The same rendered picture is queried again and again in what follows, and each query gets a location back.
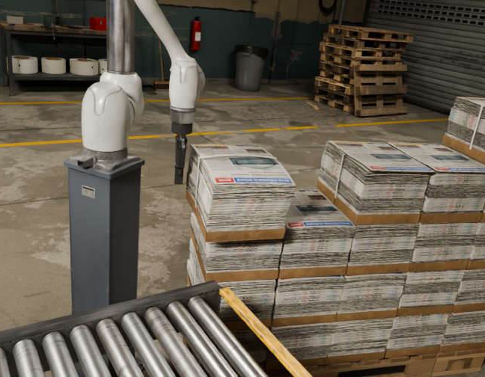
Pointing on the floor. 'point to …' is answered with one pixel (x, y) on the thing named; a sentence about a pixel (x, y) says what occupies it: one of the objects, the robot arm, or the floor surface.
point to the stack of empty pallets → (346, 48)
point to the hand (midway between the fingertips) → (179, 174)
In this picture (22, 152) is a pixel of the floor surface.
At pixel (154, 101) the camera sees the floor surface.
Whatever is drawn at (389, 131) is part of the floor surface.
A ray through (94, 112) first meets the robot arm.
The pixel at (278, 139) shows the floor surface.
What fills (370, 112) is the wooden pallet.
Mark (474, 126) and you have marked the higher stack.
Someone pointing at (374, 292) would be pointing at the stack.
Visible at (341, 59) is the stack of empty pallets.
